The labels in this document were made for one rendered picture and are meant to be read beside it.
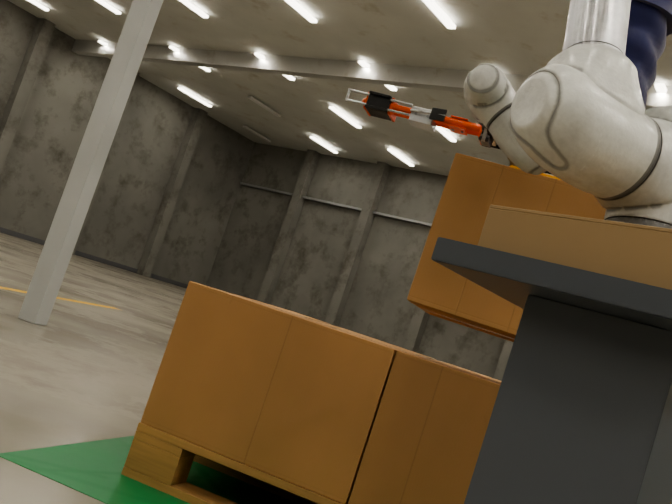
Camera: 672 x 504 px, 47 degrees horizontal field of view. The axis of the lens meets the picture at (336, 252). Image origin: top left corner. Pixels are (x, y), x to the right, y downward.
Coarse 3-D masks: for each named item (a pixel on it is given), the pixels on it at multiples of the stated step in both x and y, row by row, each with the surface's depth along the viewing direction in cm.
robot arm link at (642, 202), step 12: (660, 108) 132; (660, 120) 129; (660, 156) 124; (660, 168) 125; (648, 180) 125; (660, 180) 125; (636, 192) 126; (648, 192) 126; (660, 192) 126; (612, 204) 131; (624, 204) 129; (636, 204) 128; (648, 204) 127; (660, 204) 127; (612, 216) 132; (624, 216) 130; (636, 216) 128; (648, 216) 127; (660, 216) 127
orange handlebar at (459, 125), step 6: (396, 108) 225; (402, 108) 224; (408, 108) 224; (396, 114) 229; (444, 120) 220; (450, 120) 220; (456, 120) 219; (462, 120) 219; (444, 126) 225; (450, 126) 220; (456, 126) 219; (462, 126) 219; (468, 126) 218; (474, 126) 218; (480, 126) 217; (456, 132) 224; (462, 132) 221; (468, 132) 222; (474, 132) 222
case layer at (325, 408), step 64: (192, 320) 210; (256, 320) 205; (192, 384) 207; (256, 384) 203; (320, 384) 198; (384, 384) 195; (448, 384) 191; (256, 448) 200; (320, 448) 196; (384, 448) 192; (448, 448) 188
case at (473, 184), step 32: (480, 160) 198; (448, 192) 199; (480, 192) 197; (512, 192) 195; (544, 192) 193; (576, 192) 191; (448, 224) 198; (480, 224) 196; (416, 288) 197; (448, 288) 195; (480, 288) 193; (448, 320) 232; (480, 320) 192; (512, 320) 190
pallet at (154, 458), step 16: (144, 432) 208; (160, 432) 207; (144, 448) 207; (160, 448) 206; (176, 448) 205; (192, 448) 204; (128, 464) 207; (144, 464) 206; (160, 464) 205; (176, 464) 204; (208, 464) 246; (224, 464) 201; (240, 464) 200; (144, 480) 205; (160, 480) 204; (176, 480) 206; (256, 480) 242; (272, 480) 197; (176, 496) 203; (192, 496) 202; (208, 496) 206; (288, 496) 239; (304, 496) 195; (320, 496) 194
